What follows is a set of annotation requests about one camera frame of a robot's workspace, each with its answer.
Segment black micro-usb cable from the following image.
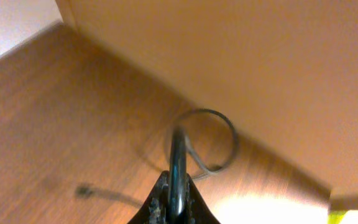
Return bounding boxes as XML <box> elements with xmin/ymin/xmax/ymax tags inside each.
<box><xmin>165</xmin><ymin>108</ymin><xmax>239</xmax><ymax>181</ymax></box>

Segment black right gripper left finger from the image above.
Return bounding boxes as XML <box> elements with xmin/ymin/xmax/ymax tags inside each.
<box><xmin>128</xmin><ymin>171</ymin><xmax>169</xmax><ymax>224</ymax></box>

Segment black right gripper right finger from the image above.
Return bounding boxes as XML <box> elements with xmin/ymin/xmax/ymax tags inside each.
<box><xmin>185</xmin><ymin>175</ymin><xmax>220</xmax><ymax>224</ymax></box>

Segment black usb cable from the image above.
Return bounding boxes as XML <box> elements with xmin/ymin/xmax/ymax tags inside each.
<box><xmin>167</xmin><ymin>126</ymin><xmax>188</xmax><ymax>224</ymax></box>

